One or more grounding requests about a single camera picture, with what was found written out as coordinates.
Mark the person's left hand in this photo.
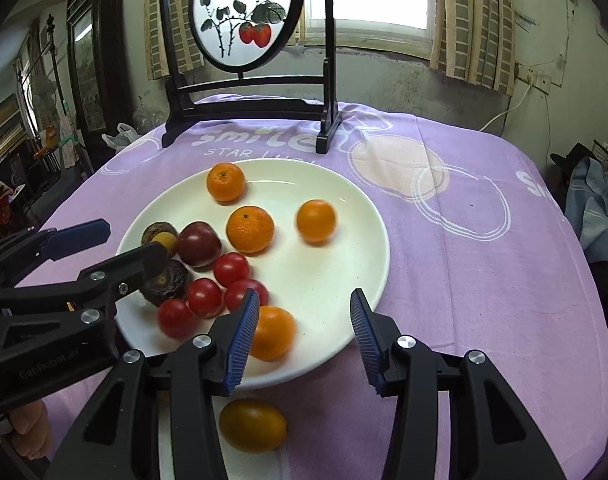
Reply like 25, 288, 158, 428
6, 400, 52, 463

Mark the blue cloth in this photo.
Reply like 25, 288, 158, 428
566, 157, 608, 263

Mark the dark water chestnut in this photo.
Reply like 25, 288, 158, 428
139, 259, 190, 308
141, 221, 177, 248

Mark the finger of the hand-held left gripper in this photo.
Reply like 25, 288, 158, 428
0, 218, 111, 291
0, 242, 170, 312

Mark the red cherry tomato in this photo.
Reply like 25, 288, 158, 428
213, 252, 251, 288
157, 298, 195, 339
224, 279, 269, 313
185, 277, 224, 319

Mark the dark wooden cabinet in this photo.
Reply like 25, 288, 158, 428
66, 0, 135, 133

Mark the white plastic bag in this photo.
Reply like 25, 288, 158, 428
101, 122, 140, 151

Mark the white cable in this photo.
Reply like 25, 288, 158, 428
479, 82, 532, 133

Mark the purple printed tablecloth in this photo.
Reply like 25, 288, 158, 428
31, 92, 608, 480

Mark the orange cherry tomato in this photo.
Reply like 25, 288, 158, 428
296, 199, 337, 245
249, 305, 296, 362

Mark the painted round screen on stand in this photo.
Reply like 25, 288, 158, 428
156, 0, 344, 155

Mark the orange mandarin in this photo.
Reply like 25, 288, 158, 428
206, 162, 246, 203
226, 206, 275, 254

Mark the black hat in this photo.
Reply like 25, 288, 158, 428
549, 142, 592, 183

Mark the black tripod pole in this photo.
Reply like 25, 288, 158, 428
41, 14, 72, 126

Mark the checked beige curtain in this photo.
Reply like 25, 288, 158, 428
144, 0, 205, 81
430, 0, 516, 96

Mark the cluttered bookshelf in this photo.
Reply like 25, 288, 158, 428
0, 95, 30, 176

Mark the white wall socket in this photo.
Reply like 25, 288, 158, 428
515, 62, 552, 93

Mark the small pale yellow fruit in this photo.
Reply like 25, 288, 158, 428
151, 232, 179, 257

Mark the green-orange cherry tomato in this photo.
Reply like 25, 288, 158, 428
219, 398, 288, 454

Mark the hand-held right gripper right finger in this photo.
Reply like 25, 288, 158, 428
350, 288, 567, 480

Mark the dark purple tomato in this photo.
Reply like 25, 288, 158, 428
177, 221, 223, 268

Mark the white oval plate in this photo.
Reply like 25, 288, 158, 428
115, 158, 390, 390

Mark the standing fan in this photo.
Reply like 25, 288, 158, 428
31, 75, 60, 121

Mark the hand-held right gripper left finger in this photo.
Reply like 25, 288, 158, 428
44, 288, 261, 480

